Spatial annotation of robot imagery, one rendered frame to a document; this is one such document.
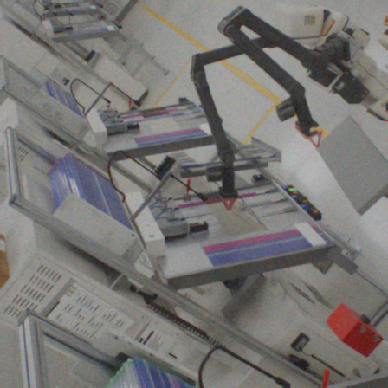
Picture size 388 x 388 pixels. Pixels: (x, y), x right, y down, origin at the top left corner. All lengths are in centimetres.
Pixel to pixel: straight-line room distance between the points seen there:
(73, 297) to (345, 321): 99
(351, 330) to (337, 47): 107
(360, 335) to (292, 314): 52
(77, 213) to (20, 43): 491
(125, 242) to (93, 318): 31
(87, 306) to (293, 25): 135
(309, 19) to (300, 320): 125
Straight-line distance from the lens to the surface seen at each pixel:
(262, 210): 309
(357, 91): 292
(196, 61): 294
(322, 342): 305
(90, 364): 179
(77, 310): 258
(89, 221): 253
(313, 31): 279
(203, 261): 270
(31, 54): 732
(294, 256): 274
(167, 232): 286
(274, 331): 297
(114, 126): 418
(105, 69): 744
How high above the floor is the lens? 250
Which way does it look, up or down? 28 degrees down
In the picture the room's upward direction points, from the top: 53 degrees counter-clockwise
